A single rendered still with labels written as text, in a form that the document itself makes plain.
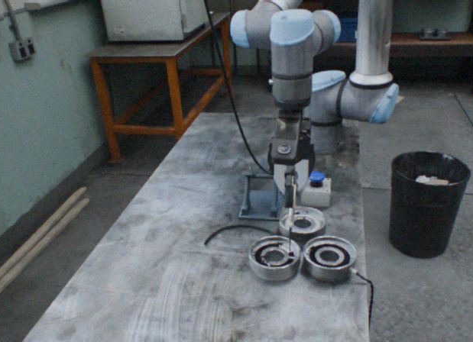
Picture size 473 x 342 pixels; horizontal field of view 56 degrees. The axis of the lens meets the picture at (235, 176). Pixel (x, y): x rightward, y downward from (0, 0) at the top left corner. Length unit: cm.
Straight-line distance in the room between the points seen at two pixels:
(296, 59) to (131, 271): 55
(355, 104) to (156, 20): 201
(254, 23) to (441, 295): 154
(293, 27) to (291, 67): 7
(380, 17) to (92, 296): 94
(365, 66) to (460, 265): 132
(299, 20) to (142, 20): 238
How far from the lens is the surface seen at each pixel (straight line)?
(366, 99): 128
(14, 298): 234
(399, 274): 220
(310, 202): 112
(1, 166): 256
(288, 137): 82
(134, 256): 102
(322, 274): 89
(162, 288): 92
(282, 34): 80
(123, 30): 319
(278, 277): 89
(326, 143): 137
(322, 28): 88
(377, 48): 125
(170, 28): 306
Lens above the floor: 142
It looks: 29 degrees down
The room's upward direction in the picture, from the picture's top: 4 degrees counter-clockwise
